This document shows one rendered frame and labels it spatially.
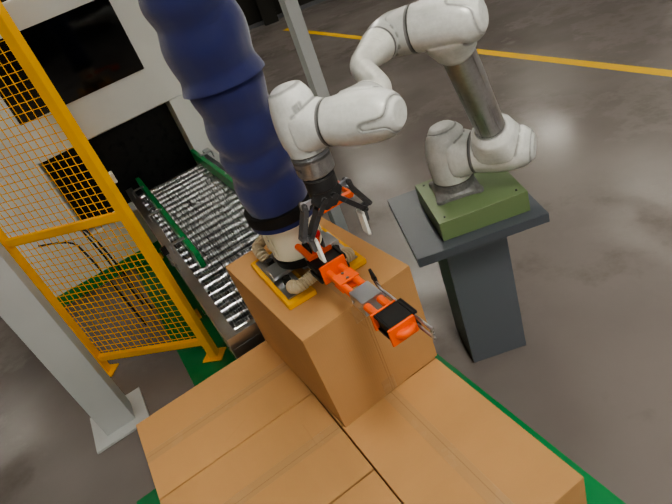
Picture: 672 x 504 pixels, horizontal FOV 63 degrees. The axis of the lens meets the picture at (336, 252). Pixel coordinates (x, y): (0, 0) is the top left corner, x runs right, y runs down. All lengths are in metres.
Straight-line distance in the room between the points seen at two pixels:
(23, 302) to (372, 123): 2.05
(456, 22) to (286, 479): 1.39
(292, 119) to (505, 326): 1.64
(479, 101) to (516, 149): 0.27
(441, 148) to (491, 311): 0.79
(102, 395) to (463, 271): 1.90
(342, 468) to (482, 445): 0.42
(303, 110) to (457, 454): 1.05
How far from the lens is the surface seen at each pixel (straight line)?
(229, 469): 1.93
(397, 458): 1.72
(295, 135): 1.17
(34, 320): 2.84
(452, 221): 2.03
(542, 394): 2.47
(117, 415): 3.18
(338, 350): 1.64
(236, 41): 1.47
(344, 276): 1.47
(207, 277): 2.88
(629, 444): 2.34
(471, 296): 2.36
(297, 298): 1.68
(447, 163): 2.06
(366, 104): 1.08
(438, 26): 1.56
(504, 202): 2.07
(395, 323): 1.26
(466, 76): 1.70
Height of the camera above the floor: 1.93
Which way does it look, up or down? 33 degrees down
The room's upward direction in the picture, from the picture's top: 22 degrees counter-clockwise
